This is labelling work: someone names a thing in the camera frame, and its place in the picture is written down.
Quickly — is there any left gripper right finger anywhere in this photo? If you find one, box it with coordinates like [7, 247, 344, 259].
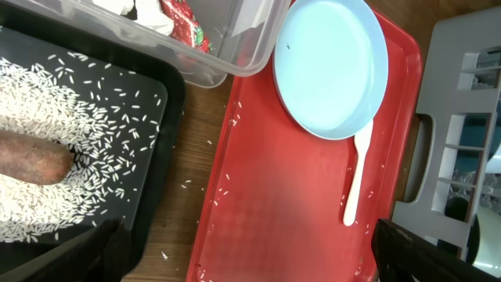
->
[371, 219, 499, 282]

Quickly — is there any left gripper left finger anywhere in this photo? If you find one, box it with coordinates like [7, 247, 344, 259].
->
[1, 219, 132, 282]

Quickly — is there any white plastic spoon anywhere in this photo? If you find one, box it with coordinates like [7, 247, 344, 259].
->
[343, 120, 373, 226]

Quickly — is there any brown carrot stick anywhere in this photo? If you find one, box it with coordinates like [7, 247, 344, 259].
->
[1, 130, 74, 185]

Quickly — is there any red snack wrapper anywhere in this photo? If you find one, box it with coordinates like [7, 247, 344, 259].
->
[160, 0, 213, 53]

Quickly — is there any grey dishwasher rack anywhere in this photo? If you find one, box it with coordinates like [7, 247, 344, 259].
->
[391, 5, 501, 271]

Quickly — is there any red serving tray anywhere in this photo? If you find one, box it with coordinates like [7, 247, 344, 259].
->
[187, 14, 423, 282]

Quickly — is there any spilled white rice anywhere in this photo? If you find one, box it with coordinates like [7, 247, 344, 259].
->
[1, 52, 167, 244]

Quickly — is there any black plastic tray bin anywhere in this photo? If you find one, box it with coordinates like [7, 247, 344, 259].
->
[1, 1, 186, 281]

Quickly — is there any light blue plate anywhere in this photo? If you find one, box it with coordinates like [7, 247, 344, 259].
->
[273, 0, 389, 140]

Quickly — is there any clear plastic bin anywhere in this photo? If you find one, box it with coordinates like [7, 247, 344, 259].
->
[6, 0, 291, 88]

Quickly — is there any white crumpled tissue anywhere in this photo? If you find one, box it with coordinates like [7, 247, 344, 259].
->
[92, 0, 175, 36]

